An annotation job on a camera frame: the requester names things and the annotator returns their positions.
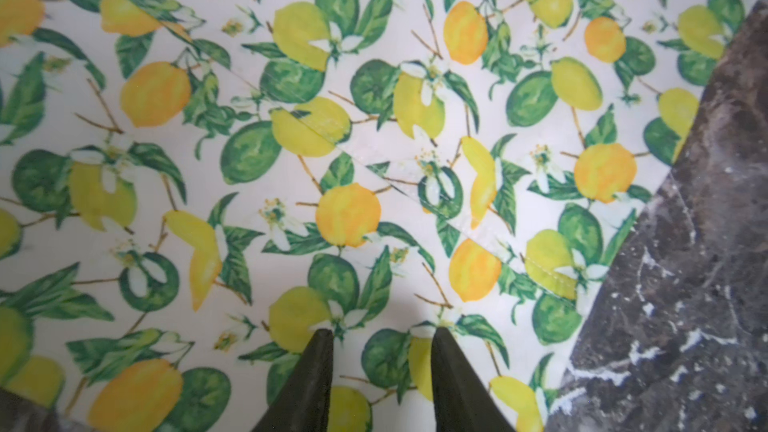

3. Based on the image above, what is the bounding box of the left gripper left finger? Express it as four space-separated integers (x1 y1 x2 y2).
252 329 334 432

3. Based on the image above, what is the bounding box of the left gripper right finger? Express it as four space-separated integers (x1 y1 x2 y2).
430 327 514 432

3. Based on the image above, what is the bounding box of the lemon print skirt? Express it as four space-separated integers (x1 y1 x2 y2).
1 0 758 431

